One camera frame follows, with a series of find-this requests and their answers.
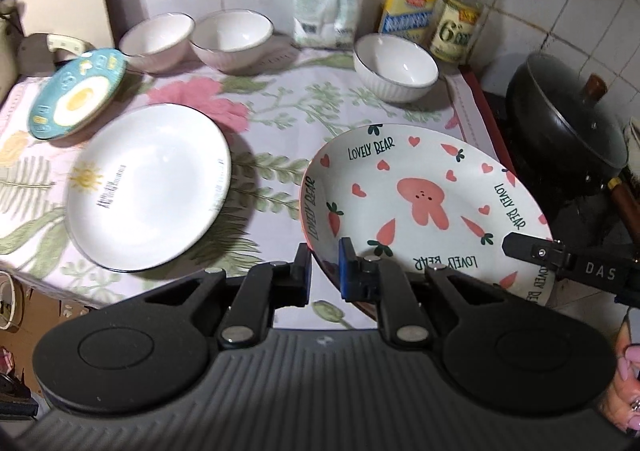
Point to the small white pot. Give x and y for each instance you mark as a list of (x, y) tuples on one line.
[(633, 141)]

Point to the cream plastic object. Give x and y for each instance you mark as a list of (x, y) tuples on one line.
[(65, 43)]

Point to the white bowl with pinkish outside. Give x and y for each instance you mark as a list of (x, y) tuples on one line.
[(157, 38)]

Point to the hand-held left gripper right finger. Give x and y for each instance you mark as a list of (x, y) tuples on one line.
[(352, 276)]

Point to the pink rabbit print plate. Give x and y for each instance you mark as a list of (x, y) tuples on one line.
[(425, 156)]

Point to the glass lid with brown knob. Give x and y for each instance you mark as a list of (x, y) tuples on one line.
[(565, 106)]

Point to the white ribbed bowl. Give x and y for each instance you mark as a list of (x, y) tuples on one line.
[(232, 33), (395, 61)]

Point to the blue fried egg plate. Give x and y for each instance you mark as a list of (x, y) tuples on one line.
[(75, 96)]

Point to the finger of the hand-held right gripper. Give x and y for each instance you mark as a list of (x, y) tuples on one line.
[(530, 251)]

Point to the person's right hand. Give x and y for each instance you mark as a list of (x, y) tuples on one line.
[(629, 371)]

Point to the white plate with sun print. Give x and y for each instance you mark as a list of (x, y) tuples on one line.
[(150, 191)]

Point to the yellow cap oil bottle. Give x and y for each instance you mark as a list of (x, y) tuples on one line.
[(460, 16)]

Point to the black pot with lid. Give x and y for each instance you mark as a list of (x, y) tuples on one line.
[(530, 131)]

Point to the white powder bag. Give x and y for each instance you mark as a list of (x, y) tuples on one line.
[(352, 1), (315, 6)]

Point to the grey box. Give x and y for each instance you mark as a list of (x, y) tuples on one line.
[(35, 53)]

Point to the floral tablecloth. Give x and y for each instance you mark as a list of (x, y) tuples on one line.
[(280, 131)]

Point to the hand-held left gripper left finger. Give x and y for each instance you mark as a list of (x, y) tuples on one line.
[(295, 281)]

